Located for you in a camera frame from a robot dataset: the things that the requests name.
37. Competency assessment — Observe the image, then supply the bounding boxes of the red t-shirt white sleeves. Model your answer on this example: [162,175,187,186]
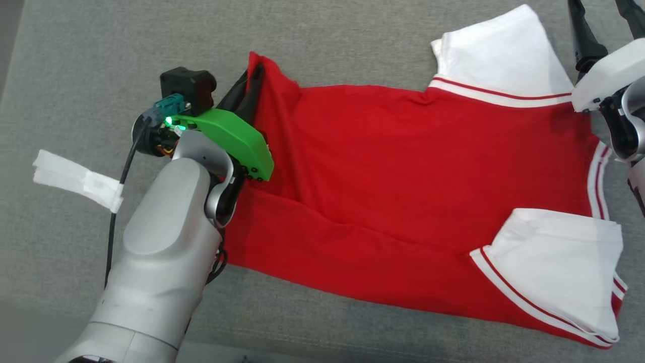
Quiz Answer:
[222,4,629,349]

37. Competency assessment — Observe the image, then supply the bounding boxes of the white tape label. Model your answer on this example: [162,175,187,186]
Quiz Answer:
[33,149,124,213]

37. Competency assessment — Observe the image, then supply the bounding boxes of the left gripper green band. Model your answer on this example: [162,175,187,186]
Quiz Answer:
[171,63,276,183]

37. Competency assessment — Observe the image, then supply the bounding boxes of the black left cable teal connector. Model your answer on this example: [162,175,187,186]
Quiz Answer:
[103,93,189,290]

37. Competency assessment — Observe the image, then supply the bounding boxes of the grey fabric sofa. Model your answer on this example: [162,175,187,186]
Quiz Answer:
[0,0,645,363]

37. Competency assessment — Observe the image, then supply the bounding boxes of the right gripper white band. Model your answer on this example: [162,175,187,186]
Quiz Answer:
[568,0,645,113]

